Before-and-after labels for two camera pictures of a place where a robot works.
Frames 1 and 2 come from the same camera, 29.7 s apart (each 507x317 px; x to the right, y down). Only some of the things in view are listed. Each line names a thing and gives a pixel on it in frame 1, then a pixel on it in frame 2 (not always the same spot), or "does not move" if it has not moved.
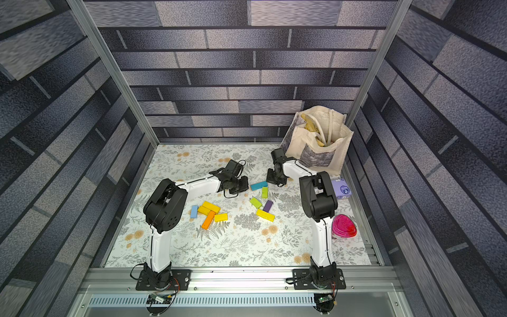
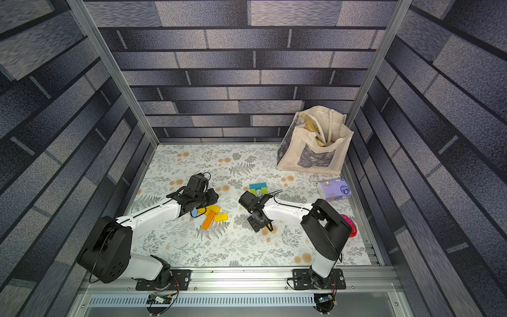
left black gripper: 245,185 to 214,197
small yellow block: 220,217 does not move
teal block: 259,185 does not move
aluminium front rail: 360,281 does not move
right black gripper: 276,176 to 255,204
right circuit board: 323,302 does not move
